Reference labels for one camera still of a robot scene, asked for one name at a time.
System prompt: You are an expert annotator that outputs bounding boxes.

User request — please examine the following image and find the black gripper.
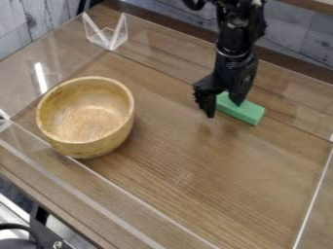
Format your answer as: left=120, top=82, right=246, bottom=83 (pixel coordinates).
left=192, top=50, right=259, bottom=119

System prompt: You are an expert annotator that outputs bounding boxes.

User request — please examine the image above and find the green rectangular stick block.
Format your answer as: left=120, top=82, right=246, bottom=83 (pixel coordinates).
left=215, top=92, right=265, bottom=125

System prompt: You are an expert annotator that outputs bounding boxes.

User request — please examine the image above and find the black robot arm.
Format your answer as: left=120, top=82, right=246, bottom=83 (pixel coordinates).
left=182, top=0, right=266, bottom=118

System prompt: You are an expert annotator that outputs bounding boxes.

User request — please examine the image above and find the wooden bowl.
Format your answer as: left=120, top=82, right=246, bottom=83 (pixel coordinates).
left=35, top=76, right=135, bottom=159

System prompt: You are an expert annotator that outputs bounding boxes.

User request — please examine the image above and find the clear acrylic tray wall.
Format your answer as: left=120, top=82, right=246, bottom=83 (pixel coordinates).
left=0, top=7, right=333, bottom=249

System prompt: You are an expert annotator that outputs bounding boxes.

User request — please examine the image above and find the black table leg bracket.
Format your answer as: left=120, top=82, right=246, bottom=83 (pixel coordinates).
left=29, top=203, right=75, bottom=249

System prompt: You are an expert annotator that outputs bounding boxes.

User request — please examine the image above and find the black cable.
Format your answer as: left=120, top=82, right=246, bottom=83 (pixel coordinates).
left=0, top=223, right=36, bottom=249

